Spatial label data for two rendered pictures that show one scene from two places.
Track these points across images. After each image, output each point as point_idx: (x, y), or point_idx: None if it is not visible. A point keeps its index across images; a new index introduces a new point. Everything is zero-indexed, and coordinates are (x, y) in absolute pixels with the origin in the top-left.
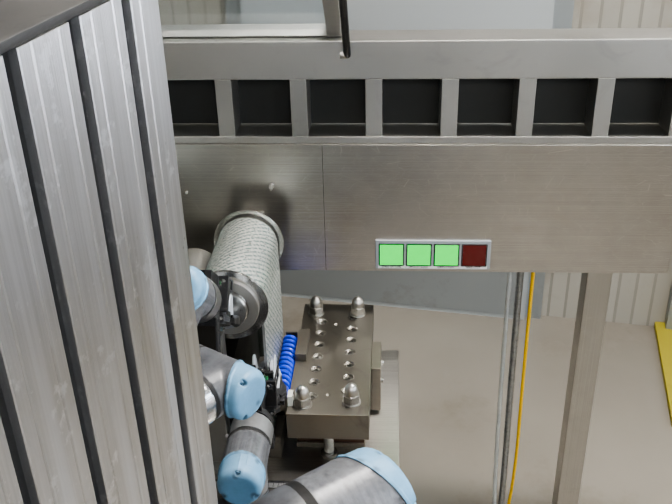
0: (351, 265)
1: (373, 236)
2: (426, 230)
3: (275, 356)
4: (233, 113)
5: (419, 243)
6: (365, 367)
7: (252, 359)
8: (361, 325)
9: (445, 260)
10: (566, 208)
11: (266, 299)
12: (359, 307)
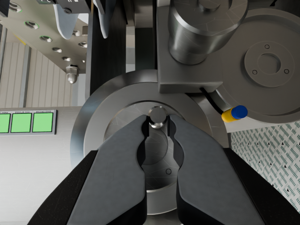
0: (76, 110)
1: (56, 137)
2: (15, 143)
3: (62, 35)
4: None
5: (20, 133)
6: (9, 22)
7: (102, 27)
8: (61, 61)
9: (0, 118)
10: None
11: (71, 160)
12: (68, 75)
